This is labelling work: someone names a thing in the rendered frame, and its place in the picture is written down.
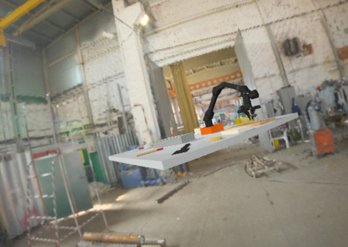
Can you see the black spatula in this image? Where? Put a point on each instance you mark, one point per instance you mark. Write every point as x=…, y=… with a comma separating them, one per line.
x=182, y=150

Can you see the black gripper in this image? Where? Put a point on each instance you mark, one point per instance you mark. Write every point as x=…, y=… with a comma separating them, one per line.
x=247, y=107

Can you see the grey rectangular tin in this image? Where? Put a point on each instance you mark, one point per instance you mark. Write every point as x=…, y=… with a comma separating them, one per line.
x=180, y=139

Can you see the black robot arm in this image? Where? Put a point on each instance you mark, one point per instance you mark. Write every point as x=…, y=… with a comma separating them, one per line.
x=217, y=91

